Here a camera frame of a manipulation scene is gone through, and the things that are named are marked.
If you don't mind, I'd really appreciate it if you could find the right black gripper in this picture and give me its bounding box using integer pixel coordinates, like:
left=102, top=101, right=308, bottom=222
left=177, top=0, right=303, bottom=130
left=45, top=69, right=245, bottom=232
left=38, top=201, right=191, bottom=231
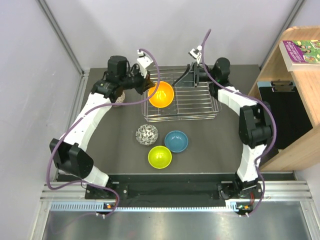
left=172, top=63, right=217, bottom=89

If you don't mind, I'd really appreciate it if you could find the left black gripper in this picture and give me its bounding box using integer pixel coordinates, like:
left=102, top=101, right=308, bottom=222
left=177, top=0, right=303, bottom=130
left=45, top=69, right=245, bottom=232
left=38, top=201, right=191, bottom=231
left=119, top=64, right=155, bottom=96

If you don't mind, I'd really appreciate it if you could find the orange bowl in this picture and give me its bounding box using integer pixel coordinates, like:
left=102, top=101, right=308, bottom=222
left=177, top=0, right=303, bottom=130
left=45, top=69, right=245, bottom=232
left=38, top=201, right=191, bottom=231
left=149, top=81, right=175, bottom=108

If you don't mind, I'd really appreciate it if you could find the red floral patterned bowl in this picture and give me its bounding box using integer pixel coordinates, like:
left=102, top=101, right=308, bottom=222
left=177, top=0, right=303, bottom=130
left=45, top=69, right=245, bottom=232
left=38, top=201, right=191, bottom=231
left=113, top=91, right=126, bottom=108

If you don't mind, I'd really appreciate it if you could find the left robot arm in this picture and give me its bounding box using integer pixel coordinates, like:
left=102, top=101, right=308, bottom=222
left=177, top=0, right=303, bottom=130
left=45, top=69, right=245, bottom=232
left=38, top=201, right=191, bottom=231
left=49, top=49, right=157, bottom=199

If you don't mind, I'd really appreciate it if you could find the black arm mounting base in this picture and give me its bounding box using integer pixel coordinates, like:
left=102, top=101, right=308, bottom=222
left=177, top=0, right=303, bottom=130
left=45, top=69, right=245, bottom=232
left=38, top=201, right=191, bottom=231
left=84, top=174, right=263, bottom=203

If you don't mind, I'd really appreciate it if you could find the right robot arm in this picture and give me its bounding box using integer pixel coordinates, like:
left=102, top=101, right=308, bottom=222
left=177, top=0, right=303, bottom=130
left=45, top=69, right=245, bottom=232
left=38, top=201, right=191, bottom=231
left=172, top=57, right=273, bottom=200

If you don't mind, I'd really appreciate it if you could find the black white leaf bowl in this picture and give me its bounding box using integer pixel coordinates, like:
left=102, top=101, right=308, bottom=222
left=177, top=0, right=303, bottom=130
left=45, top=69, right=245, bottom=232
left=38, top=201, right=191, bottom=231
left=135, top=124, right=159, bottom=146

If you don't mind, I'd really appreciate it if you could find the blue ceramic bowl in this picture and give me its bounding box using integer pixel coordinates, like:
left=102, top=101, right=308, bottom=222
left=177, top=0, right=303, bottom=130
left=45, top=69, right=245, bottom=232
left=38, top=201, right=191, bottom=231
left=164, top=130, right=189, bottom=153

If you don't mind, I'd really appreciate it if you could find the lime green bowl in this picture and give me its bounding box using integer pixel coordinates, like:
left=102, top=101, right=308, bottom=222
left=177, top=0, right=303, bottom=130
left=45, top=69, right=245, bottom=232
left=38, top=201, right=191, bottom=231
left=147, top=145, right=173, bottom=170

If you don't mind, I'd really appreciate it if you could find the wooden shelf unit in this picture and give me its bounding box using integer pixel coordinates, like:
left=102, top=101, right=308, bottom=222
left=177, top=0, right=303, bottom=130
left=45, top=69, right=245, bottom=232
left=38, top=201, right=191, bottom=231
left=249, top=25, right=320, bottom=172

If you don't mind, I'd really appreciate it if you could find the black clipboard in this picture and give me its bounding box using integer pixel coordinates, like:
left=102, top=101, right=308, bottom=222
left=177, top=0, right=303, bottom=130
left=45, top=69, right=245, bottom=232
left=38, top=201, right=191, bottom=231
left=257, top=80, right=313, bottom=150

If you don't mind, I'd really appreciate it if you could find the purple green book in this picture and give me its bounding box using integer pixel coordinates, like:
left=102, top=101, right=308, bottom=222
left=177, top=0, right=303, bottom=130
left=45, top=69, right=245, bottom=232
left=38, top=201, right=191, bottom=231
left=279, top=40, right=320, bottom=72

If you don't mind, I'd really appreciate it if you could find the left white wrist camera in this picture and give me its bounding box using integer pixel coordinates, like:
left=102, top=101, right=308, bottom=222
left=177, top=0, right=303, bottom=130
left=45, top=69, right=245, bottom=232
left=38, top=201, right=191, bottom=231
left=136, top=50, right=153, bottom=79

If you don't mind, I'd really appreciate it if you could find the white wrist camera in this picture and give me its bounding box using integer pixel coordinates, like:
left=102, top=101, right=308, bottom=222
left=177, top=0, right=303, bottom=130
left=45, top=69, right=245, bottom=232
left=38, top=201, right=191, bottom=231
left=188, top=45, right=202, bottom=64
left=136, top=50, right=153, bottom=79

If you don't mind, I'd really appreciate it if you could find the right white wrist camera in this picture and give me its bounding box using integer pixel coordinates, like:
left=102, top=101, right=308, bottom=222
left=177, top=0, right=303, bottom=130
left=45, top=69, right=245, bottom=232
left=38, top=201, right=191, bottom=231
left=188, top=45, right=202, bottom=64

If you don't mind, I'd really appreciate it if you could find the metal wire dish rack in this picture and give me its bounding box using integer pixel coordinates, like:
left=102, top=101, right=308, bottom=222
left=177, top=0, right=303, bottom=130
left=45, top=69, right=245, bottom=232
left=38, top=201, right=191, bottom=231
left=141, top=82, right=222, bottom=123

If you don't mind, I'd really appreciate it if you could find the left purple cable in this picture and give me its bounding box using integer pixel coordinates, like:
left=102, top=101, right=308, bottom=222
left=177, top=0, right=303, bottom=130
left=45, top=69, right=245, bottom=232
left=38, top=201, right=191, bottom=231
left=46, top=48, right=161, bottom=223

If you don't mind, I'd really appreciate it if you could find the purple cable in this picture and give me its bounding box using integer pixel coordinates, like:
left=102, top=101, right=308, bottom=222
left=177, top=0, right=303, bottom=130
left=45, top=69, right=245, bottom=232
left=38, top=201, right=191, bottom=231
left=197, top=28, right=278, bottom=217
left=46, top=48, right=161, bottom=223

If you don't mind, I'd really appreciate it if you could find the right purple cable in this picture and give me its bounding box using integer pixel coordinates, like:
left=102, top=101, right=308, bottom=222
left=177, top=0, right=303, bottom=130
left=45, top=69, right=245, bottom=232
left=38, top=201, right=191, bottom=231
left=197, top=28, right=278, bottom=217

